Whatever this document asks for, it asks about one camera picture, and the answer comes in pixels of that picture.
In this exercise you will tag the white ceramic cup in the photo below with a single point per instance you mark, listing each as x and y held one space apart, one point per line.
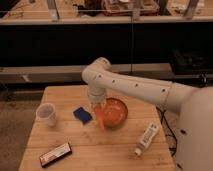
46 113

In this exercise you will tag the white tube bottle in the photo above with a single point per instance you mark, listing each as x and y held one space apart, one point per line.
146 138

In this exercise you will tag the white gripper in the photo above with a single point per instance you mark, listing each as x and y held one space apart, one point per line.
96 95

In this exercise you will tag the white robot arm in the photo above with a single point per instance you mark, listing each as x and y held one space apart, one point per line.
193 105

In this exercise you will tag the orange bowl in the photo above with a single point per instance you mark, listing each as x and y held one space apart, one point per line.
113 113

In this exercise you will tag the wooden table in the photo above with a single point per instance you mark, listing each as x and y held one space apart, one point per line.
92 148

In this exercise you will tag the blue sponge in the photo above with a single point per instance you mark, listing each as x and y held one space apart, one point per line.
84 116

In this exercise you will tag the orange pepper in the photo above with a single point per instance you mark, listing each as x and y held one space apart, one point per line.
99 118

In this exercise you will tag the black rectangular box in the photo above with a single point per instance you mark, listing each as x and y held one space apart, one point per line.
55 154

